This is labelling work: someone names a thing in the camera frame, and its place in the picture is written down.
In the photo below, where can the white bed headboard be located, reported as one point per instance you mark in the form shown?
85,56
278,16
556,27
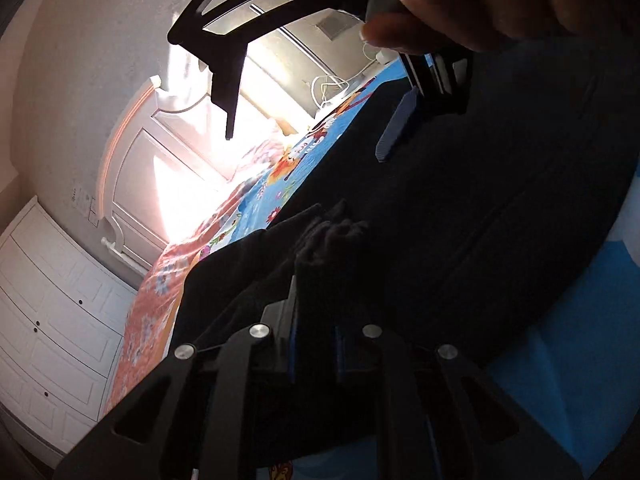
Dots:
145,175

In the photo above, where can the black pants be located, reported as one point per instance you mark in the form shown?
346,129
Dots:
475,210

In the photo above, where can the pink floral bed sheet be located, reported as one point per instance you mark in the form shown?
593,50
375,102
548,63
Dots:
150,310

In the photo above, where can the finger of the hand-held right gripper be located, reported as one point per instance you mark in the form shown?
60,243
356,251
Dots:
225,75
395,125

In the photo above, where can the white wall notice paper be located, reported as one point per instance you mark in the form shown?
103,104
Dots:
81,201

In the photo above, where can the blue cartoon printed blanket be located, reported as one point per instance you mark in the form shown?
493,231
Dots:
565,350

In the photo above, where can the white wardrobe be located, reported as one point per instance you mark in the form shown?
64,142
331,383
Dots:
50,310

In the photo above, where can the white nightstand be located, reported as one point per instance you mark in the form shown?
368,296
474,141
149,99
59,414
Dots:
295,55

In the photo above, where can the person's right hand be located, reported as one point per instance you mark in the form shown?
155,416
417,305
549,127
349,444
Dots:
475,0

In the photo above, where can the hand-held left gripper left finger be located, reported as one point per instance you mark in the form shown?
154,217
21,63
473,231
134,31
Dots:
294,340

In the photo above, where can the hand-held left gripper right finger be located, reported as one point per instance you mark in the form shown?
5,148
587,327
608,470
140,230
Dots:
341,355

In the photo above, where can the silver pole desk lamp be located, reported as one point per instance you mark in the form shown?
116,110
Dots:
312,51

